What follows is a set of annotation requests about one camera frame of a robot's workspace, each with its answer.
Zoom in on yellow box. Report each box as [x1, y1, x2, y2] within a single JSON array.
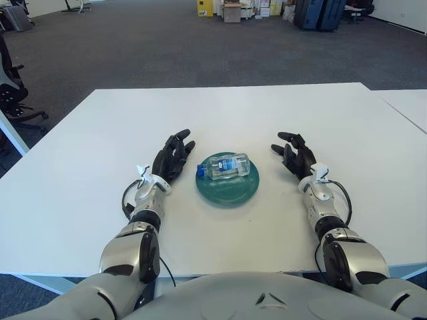
[[196, 0, 214, 17]]

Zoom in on clear plastic water bottle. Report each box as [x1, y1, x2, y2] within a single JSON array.
[[195, 152, 251, 181]]

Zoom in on thin black torso cable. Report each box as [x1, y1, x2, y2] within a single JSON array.
[[159, 255, 177, 287]]

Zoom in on blue suitcase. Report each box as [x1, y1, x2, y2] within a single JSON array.
[[293, 0, 324, 31]]

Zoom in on brown cardboard box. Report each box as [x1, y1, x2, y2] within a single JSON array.
[[223, 2, 242, 23]]

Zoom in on grey hard case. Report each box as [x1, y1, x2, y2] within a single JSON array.
[[2, 4, 35, 33]]

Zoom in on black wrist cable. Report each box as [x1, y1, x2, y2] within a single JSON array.
[[328, 179, 353, 227], [121, 179, 143, 221]]

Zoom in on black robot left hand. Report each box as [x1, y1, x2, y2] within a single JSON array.
[[151, 129, 197, 183]]

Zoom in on green round plate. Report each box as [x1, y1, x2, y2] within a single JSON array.
[[195, 151, 262, 209]]

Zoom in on white neighbouring desk leg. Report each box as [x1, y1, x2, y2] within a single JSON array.
[[0, 108, 29, 157]]

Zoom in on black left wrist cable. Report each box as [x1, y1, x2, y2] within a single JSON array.
[[121, 179, 143, 221]]

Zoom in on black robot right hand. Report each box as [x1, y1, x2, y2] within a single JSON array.
[[271, 131, 318, 183]]

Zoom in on grey robot torso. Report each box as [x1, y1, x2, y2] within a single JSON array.
[[43, 271, 411, 320]]

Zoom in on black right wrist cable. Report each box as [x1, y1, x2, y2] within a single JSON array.
[[328, 179, 353, 227]]

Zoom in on black office chair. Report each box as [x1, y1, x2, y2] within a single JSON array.
[[0, 33, 49, 134]]

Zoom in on white distant desk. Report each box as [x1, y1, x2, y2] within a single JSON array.
[[344, 3, 375, 25]]

